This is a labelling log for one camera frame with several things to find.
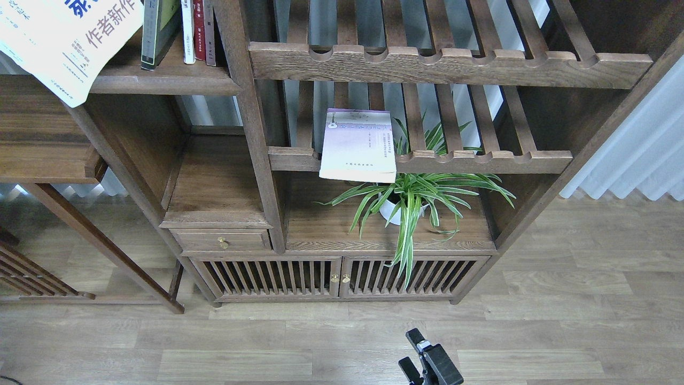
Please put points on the grey upright book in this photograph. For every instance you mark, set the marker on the grey upright book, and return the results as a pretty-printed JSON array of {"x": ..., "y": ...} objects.
[{"x": 210, "y": 46}]

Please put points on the red upright book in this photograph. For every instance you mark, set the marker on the red upright book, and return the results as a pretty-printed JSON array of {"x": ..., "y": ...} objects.
[{"x": 199, "y": 33}]

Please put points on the yellow and grey book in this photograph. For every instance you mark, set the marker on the yellow and grey book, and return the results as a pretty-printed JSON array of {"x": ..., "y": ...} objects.
[{"x": 162, "y": 20}]

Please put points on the pale purple book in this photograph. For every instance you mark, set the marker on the pale purple book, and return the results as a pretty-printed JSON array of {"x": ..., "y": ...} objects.
[{"x": 358, "y": 146}]

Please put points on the wooden side table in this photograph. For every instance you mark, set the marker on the wooden side table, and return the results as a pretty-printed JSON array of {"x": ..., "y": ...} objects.
[{"x": 43, "y": 146}]

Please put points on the white curtain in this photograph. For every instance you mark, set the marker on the white curtain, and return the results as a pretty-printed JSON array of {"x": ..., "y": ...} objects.
[{"x": 645, "y": 153}]

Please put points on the large white book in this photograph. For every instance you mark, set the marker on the large white book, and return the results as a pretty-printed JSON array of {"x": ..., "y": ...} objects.
[{"x": 66, "y": 44}]

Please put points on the white plant pot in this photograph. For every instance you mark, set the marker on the white plant pot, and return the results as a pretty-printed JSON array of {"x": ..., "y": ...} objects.
[{"x": 392, "y": 212}]

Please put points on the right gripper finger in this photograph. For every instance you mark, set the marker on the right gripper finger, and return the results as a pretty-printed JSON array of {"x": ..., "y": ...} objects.
[
  {"x": 410, "y": 371},
  {"x": 438, "y": 367}
]

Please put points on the dark wooden bookshelf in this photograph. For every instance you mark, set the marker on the dark wooden bookshelf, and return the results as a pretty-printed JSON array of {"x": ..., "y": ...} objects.
[{"x": 231, "y": 151}]

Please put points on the brass drawer knob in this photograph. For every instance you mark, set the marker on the brass drawer knob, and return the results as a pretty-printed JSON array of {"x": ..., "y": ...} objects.
[{"x": 223, "y": 244}]

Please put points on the white upright book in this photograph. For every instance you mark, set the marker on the white upright book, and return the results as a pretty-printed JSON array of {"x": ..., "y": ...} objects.
[{"x": 188, "y": 31}]

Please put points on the green spider plant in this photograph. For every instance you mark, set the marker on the green spider plant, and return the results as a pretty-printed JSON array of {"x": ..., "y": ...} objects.
[{"x": 448, "y": 189}]

